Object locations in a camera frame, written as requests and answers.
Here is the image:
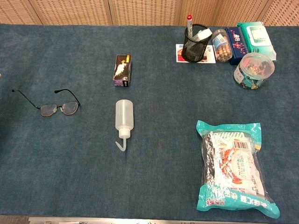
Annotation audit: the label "black mesh pen holder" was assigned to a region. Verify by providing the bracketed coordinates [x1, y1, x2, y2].
[181, 23, 213, 63]

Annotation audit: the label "blue felt table cloth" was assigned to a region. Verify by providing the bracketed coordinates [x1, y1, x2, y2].
[0, 23, 299, 222]

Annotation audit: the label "black wire-frame eyeglasses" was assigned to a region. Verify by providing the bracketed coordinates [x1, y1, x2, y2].
[11, 89, 81, 117]

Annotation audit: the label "green wet wipes pack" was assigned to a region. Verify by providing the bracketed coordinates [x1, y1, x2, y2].
[237, 21, 278, 62]

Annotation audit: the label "small black printed box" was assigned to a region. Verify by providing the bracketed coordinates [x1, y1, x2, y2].
[112, 54, 133, 88]

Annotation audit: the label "silver metal rail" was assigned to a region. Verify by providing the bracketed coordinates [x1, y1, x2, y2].
[28, 216, 269, 224]

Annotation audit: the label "dark blue printed box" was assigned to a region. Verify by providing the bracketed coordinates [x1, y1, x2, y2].
[225, 26, 249, 66]

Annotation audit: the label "clear jar of brown sticks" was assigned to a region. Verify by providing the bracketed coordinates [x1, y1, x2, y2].
[211, 28, 234, 63]

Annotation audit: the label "woven rattan folding screen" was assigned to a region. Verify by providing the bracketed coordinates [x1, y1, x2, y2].
[0, 0, 299, 27]

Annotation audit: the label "grey marker with red cap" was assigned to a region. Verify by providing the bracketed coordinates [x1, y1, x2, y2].
[186, 14, 193, 39]

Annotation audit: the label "clear round jar of clips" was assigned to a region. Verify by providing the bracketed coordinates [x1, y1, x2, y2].
[233, 52, 276, 90]

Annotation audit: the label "translucent plastic squeeze bottle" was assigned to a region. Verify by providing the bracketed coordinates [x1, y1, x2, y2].
[115, 99, 135, 153]

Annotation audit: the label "teal noodle package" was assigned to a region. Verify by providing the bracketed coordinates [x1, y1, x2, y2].
[195, 120, 280, 219]

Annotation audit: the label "white picture card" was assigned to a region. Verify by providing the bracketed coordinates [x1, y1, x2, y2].
[175, 43, 216, 64]

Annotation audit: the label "white eraser block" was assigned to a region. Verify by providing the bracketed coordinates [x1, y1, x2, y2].
[192, 28, 212, 42]

